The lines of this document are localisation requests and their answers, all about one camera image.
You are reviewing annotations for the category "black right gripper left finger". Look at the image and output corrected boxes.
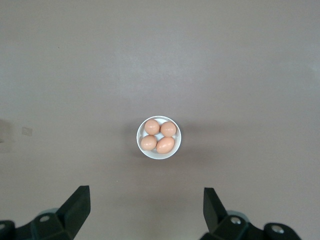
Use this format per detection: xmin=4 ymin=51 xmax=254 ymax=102
xmin=0 ymin=185 xmax=91 ymax=240

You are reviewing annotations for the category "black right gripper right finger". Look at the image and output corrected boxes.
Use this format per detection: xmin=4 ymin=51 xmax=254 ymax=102
xmin=199 ymin=187 xmax=304 ymax=240

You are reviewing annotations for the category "brown egg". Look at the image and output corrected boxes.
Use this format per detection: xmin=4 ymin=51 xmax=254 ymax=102
xmin=156 ymin=136 xmax=175 ymax=155
xmin=140 ymin=134 xmax=158 ymax=151
xmin=144 ymin=119 xmax=161 ymax=136
xmin=159 ymin=121 xmax=177 ymax=138

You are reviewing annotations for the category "white round bowl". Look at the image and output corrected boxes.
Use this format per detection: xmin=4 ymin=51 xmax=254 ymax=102
xmin=136 ymin=115 xmax=183 ymax=160

